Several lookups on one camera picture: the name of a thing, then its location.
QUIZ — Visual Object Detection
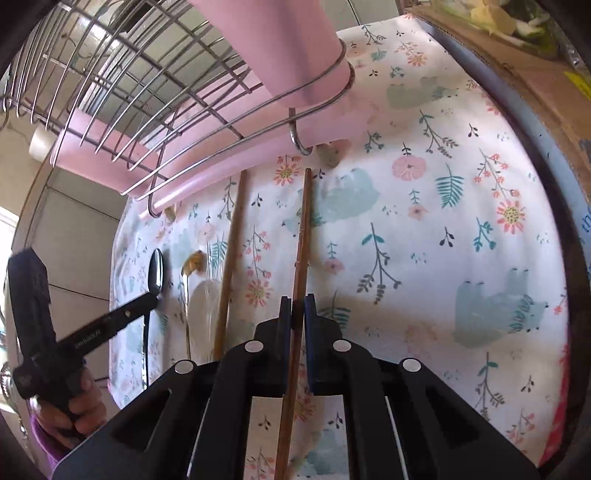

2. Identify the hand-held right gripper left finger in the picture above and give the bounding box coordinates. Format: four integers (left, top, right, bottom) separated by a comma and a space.
53, 295, 294, 480

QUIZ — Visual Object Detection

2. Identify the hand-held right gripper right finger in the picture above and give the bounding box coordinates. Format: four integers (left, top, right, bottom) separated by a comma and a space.
304, 293, 541, 480

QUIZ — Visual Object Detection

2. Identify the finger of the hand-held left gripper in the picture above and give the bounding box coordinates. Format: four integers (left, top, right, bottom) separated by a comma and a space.
58, 294, 160, 358

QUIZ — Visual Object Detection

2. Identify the black spoon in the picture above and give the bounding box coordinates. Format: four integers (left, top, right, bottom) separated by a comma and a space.
141, 248, 166, 388

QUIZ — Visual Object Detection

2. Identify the white translucent plastic spoon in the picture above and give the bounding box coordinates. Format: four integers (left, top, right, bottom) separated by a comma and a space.
186, 276, 223, 363

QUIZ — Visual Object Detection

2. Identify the gold ornate spoon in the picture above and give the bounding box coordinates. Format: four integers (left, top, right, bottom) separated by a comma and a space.
181, 250, 205, 361

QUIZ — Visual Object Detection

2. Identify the metal wire utensil rack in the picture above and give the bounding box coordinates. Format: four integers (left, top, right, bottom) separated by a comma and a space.
0, 0, 356, 220

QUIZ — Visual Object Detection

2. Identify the pink oblong plastic cup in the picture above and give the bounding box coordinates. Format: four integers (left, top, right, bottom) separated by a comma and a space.
187, 0, 356, 109

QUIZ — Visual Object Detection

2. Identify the person's left forearm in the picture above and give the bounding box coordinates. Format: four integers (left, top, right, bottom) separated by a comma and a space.
30, 411, 65, 464

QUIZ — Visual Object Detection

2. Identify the person's left hand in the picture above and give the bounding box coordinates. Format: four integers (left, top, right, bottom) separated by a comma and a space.
36, 364, 108, 449

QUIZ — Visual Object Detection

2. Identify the kitchen counter with cabinets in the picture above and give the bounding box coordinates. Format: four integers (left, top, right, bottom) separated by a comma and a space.
11, 152, 127, 370

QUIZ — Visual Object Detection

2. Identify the floral printed cloth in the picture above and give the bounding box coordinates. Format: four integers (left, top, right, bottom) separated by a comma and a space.
108, 14, 571, 480

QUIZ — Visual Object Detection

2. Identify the pink plastic drip tray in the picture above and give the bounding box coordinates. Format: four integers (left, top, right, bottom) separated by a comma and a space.
117, 78, 354, 215

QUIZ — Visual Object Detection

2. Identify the white tub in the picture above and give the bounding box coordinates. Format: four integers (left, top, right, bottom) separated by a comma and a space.
28, 127, 61, 160

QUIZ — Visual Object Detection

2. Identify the cardboard box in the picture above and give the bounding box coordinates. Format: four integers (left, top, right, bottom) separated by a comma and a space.
406, 0, 591, 162

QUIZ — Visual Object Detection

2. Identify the cut vegetable stem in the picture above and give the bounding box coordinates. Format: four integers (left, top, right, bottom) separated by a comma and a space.
462, 0, 518, 35

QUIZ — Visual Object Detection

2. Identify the plastic bag of greens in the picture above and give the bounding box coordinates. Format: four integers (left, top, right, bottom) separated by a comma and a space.
508, 0, 573, 51

